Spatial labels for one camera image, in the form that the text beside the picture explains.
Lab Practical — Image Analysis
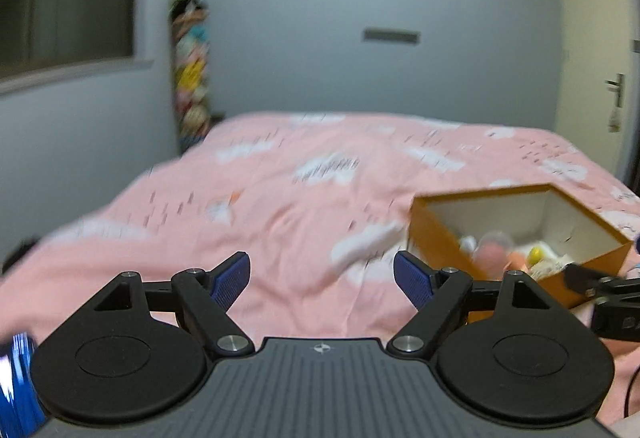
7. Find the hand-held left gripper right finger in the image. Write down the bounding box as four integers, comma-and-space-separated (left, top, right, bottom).
386, 251, 558, 359

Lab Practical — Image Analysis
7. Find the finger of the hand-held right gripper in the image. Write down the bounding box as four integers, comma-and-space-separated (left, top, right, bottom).
562, 263, 640, 300
592, 294, 640, 342

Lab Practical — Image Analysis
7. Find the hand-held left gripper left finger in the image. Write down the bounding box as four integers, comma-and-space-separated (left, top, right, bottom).
85, 252, 255, 359

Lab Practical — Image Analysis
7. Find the orange cardboard box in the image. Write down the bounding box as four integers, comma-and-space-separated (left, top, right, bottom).
407, 183, 637, 325

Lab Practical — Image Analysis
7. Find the clear case with pink sponge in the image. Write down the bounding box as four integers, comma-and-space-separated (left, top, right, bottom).
472, 231, 516, 282

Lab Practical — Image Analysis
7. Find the pink printed blanket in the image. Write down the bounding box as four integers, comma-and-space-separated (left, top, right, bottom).
0, 111, 640, 429

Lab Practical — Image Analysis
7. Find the clear tube of plush toys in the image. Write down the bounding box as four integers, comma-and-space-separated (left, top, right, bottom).
170, 0, 214, 155

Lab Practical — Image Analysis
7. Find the smartphone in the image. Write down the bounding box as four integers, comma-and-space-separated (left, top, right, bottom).
0, 332, 39, 437

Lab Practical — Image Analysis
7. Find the cream door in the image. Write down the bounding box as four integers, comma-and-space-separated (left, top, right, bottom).
554, 0, 640, 187

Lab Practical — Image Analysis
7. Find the door handle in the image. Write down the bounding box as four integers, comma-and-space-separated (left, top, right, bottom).
605, 73, 627, 133

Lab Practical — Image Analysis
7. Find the wall socket strip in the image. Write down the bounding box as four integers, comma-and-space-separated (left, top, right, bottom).
363, 28, 421, 44

